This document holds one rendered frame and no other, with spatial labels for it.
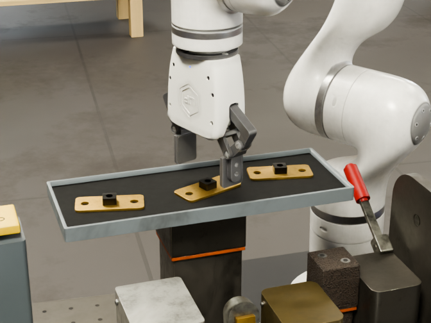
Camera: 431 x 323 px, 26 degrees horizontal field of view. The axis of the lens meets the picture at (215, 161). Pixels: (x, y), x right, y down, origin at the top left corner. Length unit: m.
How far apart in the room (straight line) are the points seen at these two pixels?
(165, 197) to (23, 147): 3.27
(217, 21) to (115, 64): 4.49
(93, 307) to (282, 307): 0.77
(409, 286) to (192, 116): 0.33
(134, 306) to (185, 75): 0.28
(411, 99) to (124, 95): 3.74
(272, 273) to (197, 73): 0.67
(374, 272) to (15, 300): 0.44
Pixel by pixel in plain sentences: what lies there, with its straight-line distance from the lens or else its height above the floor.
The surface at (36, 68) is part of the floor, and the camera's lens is 5.54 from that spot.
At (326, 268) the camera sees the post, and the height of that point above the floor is 1.10.
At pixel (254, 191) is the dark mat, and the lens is 1.18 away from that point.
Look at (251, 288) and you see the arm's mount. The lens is 1.66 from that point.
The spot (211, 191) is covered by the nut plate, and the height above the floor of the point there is 1.16.
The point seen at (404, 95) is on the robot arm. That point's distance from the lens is 1.38.
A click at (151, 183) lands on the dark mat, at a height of 1.16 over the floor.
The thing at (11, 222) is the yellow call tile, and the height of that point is 1.16.
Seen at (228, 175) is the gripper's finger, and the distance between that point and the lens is 1.13.
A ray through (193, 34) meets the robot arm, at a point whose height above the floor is 1.37.
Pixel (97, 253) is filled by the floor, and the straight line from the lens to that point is 3.45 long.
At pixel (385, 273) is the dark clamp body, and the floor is 1.08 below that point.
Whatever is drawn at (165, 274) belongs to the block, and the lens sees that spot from 1.24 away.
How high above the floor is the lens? 1.67
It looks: 23 degrees down
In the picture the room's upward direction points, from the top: straight up
